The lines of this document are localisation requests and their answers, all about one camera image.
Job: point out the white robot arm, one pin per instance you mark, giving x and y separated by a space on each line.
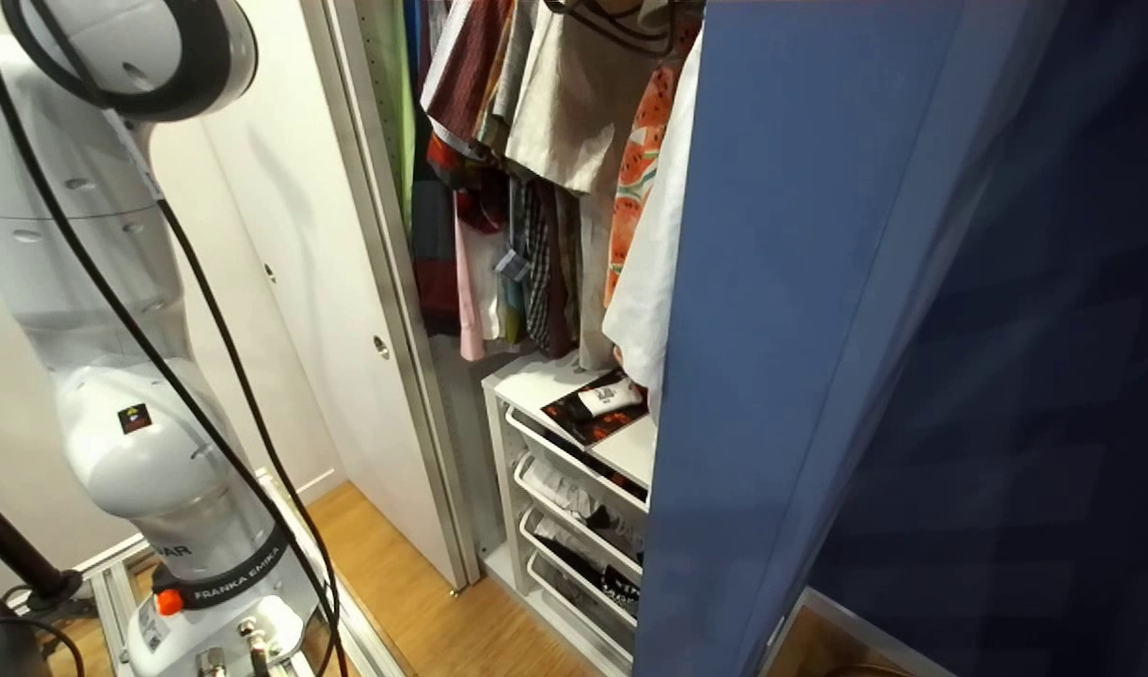
92 281

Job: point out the white drawer unit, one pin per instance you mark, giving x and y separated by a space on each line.
575 512

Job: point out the watermelon print shirt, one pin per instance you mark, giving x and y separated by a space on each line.
638 169

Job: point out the hanging checked clothes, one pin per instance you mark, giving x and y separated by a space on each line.
507 125

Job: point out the white wardrobe sliding door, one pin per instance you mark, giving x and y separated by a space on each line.
309 173

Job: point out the blue curtain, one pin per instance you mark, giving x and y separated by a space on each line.
907 355

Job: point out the black tripod stand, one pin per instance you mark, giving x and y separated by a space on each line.
27 642

